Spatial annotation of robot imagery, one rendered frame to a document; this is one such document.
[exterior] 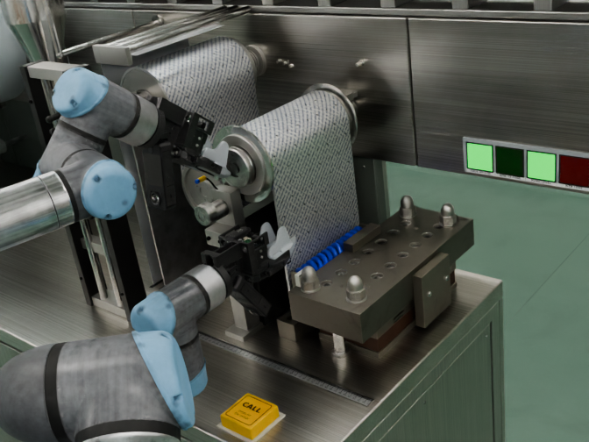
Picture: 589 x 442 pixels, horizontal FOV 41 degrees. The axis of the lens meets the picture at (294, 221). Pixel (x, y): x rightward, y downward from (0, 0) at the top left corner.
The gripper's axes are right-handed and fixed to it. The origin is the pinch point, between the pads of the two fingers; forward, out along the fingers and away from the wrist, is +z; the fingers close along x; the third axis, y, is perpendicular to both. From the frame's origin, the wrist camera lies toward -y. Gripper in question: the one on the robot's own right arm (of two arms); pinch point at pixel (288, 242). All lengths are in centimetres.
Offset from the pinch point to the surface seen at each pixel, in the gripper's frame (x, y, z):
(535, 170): -35.0, 8.5, 29.4
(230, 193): 7.1, 11.4, -6.0
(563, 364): -2, -109, 127
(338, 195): -0.3, 3.1, 15.8
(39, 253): 83, -19, -6
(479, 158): -23.8, 9.2, 29.4
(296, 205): -0.2, 6.3, 3.2
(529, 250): 43, -109, 198
